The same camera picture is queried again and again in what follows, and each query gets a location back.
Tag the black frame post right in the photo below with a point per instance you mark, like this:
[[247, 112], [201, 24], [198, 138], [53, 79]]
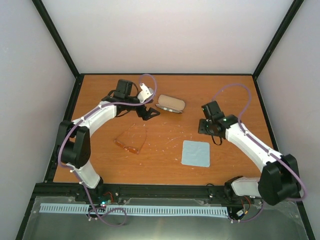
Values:
[[281, 30]]

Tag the light blue cleaning cloth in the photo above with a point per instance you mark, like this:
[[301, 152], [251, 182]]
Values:
[[196, 154]]

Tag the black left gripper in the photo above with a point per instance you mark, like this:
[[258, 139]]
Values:
[[150, 110]]

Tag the plaid glasses case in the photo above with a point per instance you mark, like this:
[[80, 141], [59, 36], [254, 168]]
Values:
[[170, 104]]

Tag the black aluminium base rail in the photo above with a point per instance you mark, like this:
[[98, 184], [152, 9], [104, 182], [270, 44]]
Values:
[[119, 192]]

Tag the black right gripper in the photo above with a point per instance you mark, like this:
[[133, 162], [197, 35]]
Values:
[[201, 128]]

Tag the light blue slotted cable duct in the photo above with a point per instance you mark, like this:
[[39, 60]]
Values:
[[140, 210]]

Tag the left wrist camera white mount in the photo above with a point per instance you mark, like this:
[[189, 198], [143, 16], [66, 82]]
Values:
[[146, 94]]

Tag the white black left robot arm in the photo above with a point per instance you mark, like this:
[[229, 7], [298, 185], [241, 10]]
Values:
[[73, 141]]

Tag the black frame post left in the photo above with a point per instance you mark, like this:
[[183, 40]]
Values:
[[47, 20]]

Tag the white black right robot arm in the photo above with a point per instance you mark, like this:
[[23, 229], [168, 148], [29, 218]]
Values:
[[279, 179]]

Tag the black frame post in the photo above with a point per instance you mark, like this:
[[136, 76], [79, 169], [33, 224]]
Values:
[[281, 30], [47, 20]]

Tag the orange sunglasses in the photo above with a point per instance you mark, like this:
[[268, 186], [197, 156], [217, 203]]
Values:
[[132, 139]]

